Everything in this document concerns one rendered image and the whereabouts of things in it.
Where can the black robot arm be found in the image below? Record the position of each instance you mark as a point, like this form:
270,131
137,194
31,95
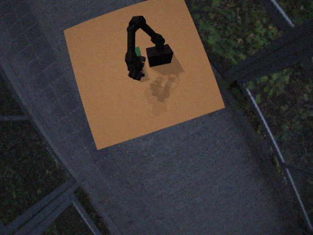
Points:
131,59

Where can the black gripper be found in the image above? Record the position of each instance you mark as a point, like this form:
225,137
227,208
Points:
140,70

